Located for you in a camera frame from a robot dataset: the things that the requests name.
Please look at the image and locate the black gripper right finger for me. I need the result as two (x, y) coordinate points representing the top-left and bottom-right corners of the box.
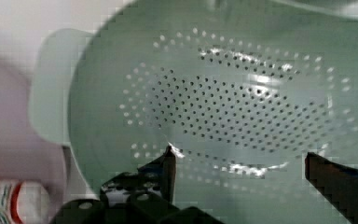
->
(305, 152), (358, 224)

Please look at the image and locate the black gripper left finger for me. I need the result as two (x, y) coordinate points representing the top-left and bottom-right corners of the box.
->
(100, 146), (176, 205)

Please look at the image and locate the green plastic strainer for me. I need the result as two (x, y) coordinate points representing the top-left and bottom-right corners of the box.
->
(29, 0), (358, 224)

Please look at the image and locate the red ketchup bottle toy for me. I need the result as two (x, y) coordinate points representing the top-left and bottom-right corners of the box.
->
(0, 179), (49, 224)

